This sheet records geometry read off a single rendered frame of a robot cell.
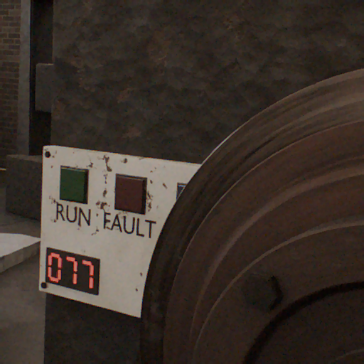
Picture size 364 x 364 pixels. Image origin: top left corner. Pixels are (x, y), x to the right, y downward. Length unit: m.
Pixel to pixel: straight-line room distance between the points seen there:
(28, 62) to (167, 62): 5.72
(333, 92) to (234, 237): 0.13
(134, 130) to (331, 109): 0.31
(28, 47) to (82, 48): 5.64
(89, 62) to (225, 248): 0.36
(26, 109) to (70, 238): 5.67
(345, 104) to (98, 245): 0.38
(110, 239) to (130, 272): 0.04
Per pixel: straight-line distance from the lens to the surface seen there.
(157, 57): 0.72
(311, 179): 0.45
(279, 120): 0.49
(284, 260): 0.41
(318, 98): 0.48
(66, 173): 0.76
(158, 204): 0.70
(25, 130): 6.45
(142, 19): 0.73
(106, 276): 0.76
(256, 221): 0.46
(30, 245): 4.91
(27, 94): 6.42
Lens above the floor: 1.32
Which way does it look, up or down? 9 degrees down
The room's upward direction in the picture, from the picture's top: 4 degrees clockwise
